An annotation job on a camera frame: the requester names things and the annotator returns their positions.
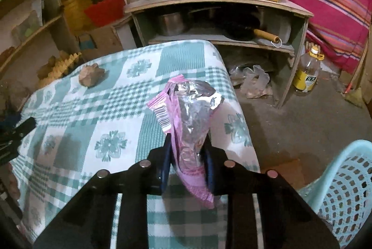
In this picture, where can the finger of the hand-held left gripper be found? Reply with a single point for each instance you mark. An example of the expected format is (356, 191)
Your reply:
(8, 151)
(24, 126)

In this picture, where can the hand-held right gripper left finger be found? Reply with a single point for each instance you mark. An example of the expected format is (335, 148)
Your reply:
(167, 173)

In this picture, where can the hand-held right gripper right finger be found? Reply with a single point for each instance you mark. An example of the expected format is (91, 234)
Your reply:
(209, 176)

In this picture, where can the pink foil snack wrapper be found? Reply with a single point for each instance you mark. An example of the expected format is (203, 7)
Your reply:
(189, 121)

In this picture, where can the light blue plastic basket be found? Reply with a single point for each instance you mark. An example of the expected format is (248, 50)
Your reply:
(343, 193)

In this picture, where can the yellow egg carton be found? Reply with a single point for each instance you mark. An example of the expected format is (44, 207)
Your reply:
(62, 67)

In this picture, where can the green checkered tablecloth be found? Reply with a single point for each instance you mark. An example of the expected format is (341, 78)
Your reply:
(116, 109)

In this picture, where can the crumpled brown paper ball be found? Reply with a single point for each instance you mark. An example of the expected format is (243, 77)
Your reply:
(91, 76)

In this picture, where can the clear plastic bags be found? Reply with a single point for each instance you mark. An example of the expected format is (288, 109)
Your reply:
(252, 80)

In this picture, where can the cardboard box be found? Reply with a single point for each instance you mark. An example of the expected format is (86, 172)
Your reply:
(97, 39)

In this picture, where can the yellow oil jug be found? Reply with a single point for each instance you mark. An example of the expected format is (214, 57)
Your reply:
(74, 2)

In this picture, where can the clear oil bottle yellow label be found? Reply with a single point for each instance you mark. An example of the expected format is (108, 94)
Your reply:
(306, 74)

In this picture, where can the red plastic basin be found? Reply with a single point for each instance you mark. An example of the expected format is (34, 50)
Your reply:
(106, 10)

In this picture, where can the metal pot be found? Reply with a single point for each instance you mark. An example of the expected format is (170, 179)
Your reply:
(170, 23)

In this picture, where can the wooden storage cabinet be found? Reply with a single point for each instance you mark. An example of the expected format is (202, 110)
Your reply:
(215, 3)

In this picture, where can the wooden wall shelf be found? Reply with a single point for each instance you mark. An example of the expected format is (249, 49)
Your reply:
(32, 5)

